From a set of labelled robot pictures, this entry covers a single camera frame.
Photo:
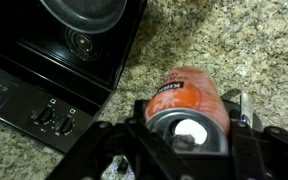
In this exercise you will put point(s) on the pink drink can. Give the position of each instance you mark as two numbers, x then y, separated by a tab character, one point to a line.
184	96

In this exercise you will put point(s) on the black frying pan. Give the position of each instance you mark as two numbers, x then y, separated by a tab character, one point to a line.
84	13

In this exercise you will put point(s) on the black electric stove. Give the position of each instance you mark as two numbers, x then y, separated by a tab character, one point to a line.
17	50

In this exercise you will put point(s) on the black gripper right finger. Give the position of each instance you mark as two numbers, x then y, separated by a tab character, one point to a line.
267	156

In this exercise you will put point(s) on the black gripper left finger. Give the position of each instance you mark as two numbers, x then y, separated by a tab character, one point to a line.
110	153

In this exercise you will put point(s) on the black stove knob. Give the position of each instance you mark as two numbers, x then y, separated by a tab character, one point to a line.
44	114
65	125

